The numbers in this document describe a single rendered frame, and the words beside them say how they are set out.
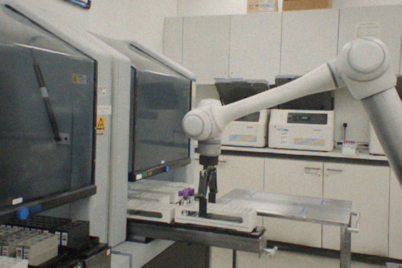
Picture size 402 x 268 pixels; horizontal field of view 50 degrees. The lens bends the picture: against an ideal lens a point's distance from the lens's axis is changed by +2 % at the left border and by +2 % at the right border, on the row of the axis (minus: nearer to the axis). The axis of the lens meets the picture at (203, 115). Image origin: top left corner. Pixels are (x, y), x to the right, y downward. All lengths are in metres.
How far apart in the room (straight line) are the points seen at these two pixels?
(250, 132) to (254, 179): 0.44
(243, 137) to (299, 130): 0.52
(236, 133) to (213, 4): 1.58
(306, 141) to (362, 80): 2.56
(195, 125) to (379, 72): 0.57
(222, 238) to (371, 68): 0.77
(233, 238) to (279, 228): 2.44
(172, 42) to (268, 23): 1.02
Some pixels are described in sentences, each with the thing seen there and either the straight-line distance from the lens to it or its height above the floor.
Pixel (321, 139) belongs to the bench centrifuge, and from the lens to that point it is 3.84.
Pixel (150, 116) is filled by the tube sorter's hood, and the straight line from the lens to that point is 1.78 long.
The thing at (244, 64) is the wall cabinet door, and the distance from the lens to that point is 4.26.
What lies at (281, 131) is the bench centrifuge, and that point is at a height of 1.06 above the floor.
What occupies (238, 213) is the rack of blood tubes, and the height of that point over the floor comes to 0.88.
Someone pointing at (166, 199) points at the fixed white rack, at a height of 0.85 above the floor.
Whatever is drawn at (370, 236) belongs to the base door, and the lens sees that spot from 3.95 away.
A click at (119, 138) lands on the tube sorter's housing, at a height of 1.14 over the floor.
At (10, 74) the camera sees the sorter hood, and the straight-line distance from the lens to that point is 1.15.
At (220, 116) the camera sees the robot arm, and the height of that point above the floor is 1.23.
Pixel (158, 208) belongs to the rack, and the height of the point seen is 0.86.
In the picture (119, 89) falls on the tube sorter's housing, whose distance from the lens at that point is 1.59.
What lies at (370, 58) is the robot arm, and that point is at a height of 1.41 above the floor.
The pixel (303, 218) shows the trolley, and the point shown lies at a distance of 1.85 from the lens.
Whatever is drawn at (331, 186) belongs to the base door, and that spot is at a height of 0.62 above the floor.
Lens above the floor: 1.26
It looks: 1 degrees down
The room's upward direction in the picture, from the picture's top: 2 degrees clockwise
